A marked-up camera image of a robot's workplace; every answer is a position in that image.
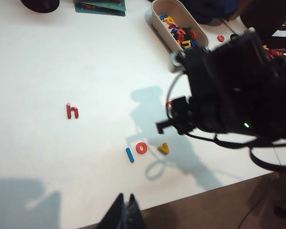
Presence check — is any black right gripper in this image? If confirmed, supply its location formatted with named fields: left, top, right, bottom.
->
left=155, top=95, right=229, bottom=135

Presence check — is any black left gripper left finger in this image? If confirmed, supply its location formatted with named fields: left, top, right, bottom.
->
left=95, top=193, right=125, bottom=229

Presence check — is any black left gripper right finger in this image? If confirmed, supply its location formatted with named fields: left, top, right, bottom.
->
left=123, top=193, right=147, bottom=229

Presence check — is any yellow letter v magnet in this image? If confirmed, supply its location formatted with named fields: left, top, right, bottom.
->
left=157, top=142, right=171, bottom=155

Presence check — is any blue letter l magnet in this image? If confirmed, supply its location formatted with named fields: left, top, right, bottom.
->
left=125, top=147, right=136, bottom=164

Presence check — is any orange letter o magnet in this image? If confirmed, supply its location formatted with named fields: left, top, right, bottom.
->
left=135, top=141, right=149, bottom=155

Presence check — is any yellow letter n magnet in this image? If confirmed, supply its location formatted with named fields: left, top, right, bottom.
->
left=181, top=39, right=194, bottom=50

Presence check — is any white oval letter tray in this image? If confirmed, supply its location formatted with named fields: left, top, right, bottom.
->
left=150, top=0, right=209, bottom=73

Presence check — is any dark red letter board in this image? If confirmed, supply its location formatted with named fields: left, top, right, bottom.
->
left=264, top=42, right=286, bottom=83

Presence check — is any red letter h magnet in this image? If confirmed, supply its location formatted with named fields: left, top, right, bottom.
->
left=65, top=103, right=80, bottom=120

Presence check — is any blue fabric bag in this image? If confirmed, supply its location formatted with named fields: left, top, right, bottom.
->
left=180, top=0, right=240, bottom=25

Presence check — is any black mesh pen holder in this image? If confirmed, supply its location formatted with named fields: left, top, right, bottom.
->
left=20, top=0, right=61, bottom=14

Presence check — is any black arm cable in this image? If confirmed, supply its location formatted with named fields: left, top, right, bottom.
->
left=165, top=71, right=286, bottom=173

